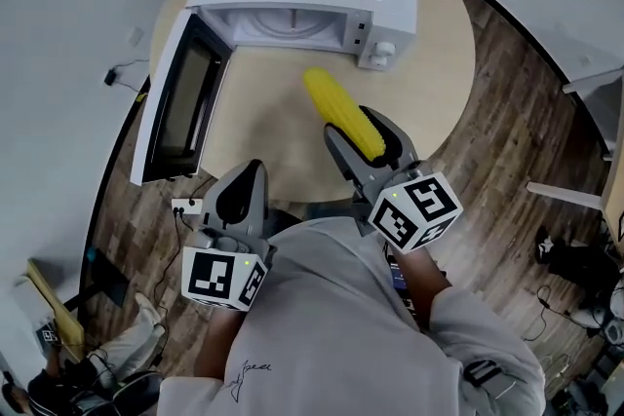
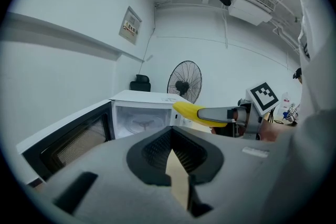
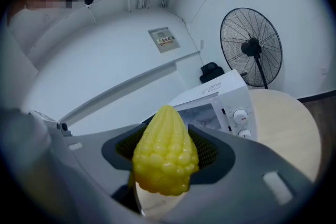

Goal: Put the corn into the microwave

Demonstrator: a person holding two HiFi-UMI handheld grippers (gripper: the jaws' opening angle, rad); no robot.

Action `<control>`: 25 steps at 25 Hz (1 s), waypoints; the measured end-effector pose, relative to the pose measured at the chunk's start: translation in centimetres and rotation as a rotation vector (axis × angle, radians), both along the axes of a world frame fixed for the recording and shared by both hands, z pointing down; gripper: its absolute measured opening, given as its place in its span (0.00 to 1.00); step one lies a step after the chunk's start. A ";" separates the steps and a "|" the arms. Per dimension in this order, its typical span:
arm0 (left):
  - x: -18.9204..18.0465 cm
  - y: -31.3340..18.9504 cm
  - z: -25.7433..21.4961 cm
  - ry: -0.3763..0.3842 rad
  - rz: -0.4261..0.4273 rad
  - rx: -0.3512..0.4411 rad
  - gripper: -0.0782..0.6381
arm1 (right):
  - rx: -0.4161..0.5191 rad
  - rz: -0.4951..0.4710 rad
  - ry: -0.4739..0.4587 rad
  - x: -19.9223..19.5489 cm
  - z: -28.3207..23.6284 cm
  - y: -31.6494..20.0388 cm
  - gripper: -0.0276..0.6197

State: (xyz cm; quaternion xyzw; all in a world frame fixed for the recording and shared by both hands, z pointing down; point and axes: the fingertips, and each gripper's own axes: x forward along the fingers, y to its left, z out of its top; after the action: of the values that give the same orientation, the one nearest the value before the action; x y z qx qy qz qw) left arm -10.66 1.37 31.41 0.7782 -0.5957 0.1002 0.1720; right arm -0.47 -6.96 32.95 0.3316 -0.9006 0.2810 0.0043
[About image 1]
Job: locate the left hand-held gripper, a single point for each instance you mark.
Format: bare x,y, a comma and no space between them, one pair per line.
214,275

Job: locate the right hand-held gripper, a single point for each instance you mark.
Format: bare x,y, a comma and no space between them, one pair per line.
414,214

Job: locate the yellow corn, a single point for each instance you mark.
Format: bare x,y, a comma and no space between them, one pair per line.
336,104

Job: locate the person's left forearm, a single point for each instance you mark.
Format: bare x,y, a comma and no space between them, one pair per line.
219,341

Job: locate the person's right forearm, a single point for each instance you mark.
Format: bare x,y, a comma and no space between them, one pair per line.
419,277

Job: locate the white power strip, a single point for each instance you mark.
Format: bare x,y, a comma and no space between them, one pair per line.
184,206

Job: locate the person's grey sweatshirt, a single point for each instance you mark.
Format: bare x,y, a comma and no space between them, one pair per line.
331,331

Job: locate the black power adapter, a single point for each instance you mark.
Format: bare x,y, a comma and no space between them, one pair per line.
110,77

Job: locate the wooden board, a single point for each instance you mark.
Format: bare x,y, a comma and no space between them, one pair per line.
58,312

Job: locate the white desk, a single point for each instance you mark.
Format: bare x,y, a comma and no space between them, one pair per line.
592,85

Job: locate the black bag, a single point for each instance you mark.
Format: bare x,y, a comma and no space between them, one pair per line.
580,260

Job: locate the white wall socket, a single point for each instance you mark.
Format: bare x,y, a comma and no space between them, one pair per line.
136,36

